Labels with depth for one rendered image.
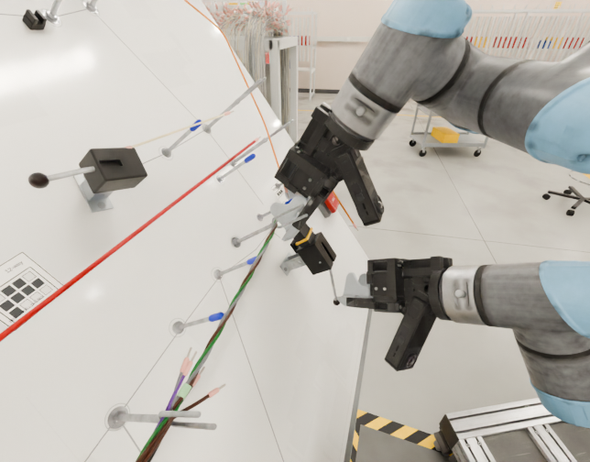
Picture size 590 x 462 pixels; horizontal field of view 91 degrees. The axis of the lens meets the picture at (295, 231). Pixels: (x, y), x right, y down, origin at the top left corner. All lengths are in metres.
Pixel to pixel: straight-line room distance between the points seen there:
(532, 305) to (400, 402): 1.35
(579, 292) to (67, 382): 0.47
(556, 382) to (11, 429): 0.51
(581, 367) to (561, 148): 0.23
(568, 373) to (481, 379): 1.49
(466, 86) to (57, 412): 0.49
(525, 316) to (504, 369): 1.62
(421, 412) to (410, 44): 1.56
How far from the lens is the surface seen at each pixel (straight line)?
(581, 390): 0.46
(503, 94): 0.35
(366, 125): 0.37
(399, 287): 0.47
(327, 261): 0.50
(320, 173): 0.40
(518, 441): 1.58
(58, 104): 0.45
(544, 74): 0.35
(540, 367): 0.45
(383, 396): 1.69
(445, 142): 4.58
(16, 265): 0.36
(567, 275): 0.39
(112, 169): 0.33
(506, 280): 0.40
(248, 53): 1.11
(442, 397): 1.78
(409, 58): 0.36
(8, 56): 0.47
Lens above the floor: 1.48
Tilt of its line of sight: 35 degrees down
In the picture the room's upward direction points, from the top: straight up
